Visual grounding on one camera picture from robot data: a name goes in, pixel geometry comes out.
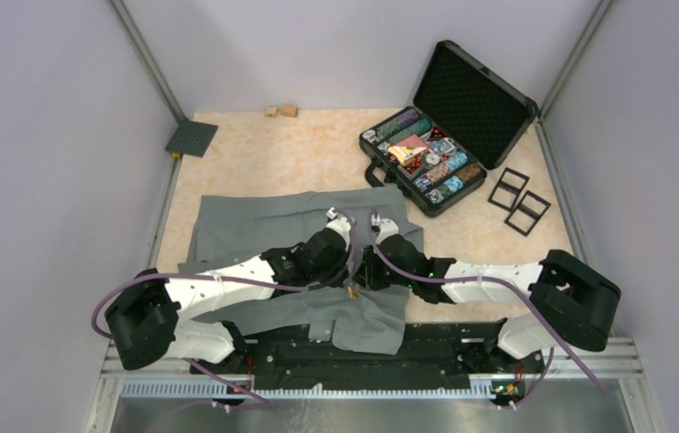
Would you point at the black display frame near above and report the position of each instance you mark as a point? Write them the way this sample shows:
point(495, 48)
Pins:
point(525, 216)

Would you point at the black display frame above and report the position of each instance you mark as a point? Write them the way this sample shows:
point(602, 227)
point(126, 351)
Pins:
point(525, 216)
point(508, 187)

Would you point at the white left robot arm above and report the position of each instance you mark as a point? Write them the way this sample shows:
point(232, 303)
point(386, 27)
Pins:
point(153, 316)

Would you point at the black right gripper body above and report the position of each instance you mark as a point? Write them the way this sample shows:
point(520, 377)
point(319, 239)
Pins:
point(379, 275)

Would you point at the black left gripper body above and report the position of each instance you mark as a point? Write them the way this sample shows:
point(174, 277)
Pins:
point(333, 275)

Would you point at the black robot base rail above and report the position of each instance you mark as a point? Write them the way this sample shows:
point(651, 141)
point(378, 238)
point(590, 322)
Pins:
point(436, 361)

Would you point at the dark grey lego baseplate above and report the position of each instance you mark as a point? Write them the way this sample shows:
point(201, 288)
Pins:
point(191, 138)

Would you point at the gold brooch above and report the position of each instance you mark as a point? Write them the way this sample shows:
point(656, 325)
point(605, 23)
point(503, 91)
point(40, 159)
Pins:
point(351, 292)

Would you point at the black poker chip case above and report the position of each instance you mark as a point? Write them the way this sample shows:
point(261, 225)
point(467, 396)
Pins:
point(469, 117)

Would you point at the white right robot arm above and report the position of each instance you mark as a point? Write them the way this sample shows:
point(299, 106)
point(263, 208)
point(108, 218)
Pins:
point(569, 304)

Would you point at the grey button shirt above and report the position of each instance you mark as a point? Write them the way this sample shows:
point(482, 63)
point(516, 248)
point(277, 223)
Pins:
point(230, 230)

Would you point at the black display frame far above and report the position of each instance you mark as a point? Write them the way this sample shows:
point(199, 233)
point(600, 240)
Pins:
point(508, 187)

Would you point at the playing card deck box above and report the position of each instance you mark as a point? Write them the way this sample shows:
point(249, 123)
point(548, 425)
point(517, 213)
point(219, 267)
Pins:
point(407, 151)

